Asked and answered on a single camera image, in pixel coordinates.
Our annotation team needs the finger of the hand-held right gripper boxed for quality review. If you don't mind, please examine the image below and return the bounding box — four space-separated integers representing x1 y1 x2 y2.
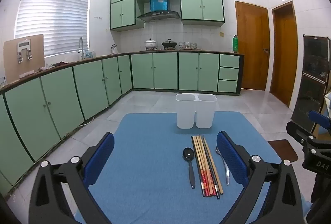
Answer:
286 121 318 146
308 110 331 135

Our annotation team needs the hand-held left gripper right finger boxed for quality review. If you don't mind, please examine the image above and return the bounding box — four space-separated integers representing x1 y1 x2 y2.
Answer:
216 131 304 224

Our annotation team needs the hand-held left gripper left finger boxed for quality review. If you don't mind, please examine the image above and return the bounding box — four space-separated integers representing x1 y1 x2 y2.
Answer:
28 132 115 224

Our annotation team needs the metal spoon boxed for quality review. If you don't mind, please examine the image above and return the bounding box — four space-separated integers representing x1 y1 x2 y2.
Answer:
215 147 230 186

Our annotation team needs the plain wooden chopstick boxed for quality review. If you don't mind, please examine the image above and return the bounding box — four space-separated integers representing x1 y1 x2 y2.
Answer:
205 137 223 194

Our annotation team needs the black spoon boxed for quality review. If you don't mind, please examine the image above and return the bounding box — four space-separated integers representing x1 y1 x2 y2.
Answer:
183 147 195 188

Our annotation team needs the white utensil holder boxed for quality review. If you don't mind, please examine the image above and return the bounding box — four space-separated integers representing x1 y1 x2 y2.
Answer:
176 93 217 129

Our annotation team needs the brown floor mat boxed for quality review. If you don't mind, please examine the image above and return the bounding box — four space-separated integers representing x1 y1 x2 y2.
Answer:
267 139 298 162

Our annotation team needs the black glass cabinet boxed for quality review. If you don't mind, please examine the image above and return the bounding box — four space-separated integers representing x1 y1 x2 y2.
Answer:
291 35 331 134

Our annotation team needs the blue table mat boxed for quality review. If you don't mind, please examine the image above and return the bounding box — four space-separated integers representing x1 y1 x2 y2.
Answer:
74 112 312 224

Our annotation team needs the wooden door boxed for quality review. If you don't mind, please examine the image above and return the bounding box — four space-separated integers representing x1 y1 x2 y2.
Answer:
269 1 299 108
235 0 271 91

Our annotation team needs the crumpled cloth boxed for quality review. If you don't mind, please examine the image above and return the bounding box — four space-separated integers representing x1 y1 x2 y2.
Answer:
39 61 70 71

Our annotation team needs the green base cabinet run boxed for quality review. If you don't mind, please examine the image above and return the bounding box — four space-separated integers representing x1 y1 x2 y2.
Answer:
0 51 245 193

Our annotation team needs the metal kitchen faucet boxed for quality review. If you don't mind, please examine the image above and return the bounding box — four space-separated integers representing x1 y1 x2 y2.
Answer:
78 37 86 60

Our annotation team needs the row of condiment jars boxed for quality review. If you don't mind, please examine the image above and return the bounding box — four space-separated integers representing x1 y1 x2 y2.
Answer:
179 42 198 50

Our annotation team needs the black wok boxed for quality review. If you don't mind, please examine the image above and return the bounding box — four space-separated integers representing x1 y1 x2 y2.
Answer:
162 39 178 49

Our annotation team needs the brown cardboard board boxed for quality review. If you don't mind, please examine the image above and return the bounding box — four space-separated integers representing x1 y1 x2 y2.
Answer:
3 34 45 83

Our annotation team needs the white window blind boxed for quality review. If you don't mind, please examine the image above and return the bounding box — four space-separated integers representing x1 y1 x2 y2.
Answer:
14 0 92 58

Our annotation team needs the range hood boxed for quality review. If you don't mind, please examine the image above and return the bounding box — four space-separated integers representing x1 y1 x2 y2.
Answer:
137 0 181 23

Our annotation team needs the white cable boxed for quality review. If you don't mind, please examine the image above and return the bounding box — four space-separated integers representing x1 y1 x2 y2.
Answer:
59 116 95 139

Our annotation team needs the metal clip bracket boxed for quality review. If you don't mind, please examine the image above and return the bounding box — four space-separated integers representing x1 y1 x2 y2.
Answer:
17 39 33 63

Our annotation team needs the green wall cabinet unit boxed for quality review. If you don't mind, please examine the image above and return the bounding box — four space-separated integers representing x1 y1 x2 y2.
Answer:
110 0 225 32

